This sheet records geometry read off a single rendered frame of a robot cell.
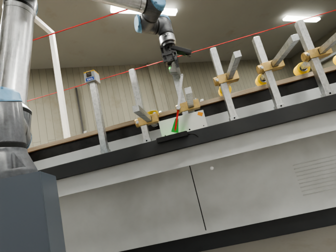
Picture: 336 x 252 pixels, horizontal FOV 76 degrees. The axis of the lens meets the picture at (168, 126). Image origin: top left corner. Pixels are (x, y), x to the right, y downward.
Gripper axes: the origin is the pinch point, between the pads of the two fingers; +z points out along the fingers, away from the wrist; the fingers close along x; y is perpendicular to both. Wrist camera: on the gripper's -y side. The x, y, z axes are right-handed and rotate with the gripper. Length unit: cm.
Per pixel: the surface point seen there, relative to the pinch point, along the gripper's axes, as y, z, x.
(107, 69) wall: 167, -222, -371
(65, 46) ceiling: 205, -233, -256
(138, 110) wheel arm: 22.8, 19.3, 20.7
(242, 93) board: -35.7, 12.8, -24.8
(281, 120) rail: -44, 37, -4
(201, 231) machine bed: 11, 89, -28
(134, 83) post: 27.8, -5.4, -6.0
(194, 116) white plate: -1.9, 23.6, -5.3
